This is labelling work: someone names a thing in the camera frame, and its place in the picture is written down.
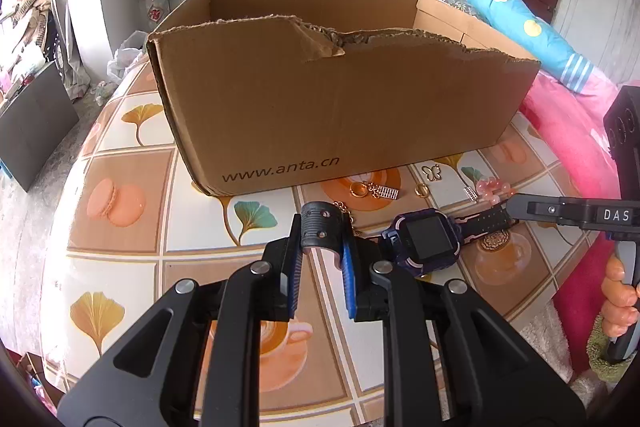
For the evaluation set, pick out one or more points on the purple kids smartwatch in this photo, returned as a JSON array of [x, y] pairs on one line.
[[421, 241]]

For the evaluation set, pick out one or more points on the blue cartoon pillow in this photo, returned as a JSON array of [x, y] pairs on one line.
[[515, 20]]

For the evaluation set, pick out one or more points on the gold butterfly brooch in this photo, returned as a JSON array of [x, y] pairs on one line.
[[432, 173]]

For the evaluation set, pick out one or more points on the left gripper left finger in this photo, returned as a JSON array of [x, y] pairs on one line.
[[193, 358]]

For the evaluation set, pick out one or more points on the dark grey cabinet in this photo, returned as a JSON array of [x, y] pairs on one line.
[[33, 124]]

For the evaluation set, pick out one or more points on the pink floral blanket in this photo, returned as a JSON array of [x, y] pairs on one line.
[[572, 125]]

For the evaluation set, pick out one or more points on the brown cardboard box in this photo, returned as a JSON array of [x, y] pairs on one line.
[[265, 94]]

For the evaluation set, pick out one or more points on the person right hand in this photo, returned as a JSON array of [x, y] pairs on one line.
[[619, 310]]

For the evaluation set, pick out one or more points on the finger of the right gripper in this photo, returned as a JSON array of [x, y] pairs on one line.
[[558, 210]]

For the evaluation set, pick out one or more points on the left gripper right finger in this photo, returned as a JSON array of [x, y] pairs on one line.
[[449, 358]]

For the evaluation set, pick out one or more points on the gold ring earring with charm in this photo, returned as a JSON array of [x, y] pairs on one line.
[[370, 189]]

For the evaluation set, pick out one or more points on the patterned tablecloth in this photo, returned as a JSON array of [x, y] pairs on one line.
[[132, 223]]

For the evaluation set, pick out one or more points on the silver rhinestone pendant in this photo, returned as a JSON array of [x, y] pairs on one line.
[[470, 192]]

